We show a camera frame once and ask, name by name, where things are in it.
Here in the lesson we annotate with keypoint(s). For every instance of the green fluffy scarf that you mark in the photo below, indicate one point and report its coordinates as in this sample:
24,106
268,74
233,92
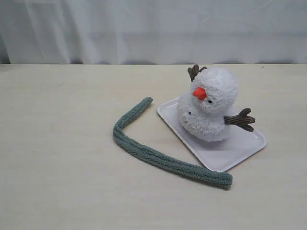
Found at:
160,160

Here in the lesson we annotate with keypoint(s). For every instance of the white plush snowman toy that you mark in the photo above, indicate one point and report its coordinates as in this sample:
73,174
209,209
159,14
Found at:
206,110

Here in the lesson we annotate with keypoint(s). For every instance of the white plastic tray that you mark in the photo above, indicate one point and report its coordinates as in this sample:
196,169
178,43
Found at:
216,156

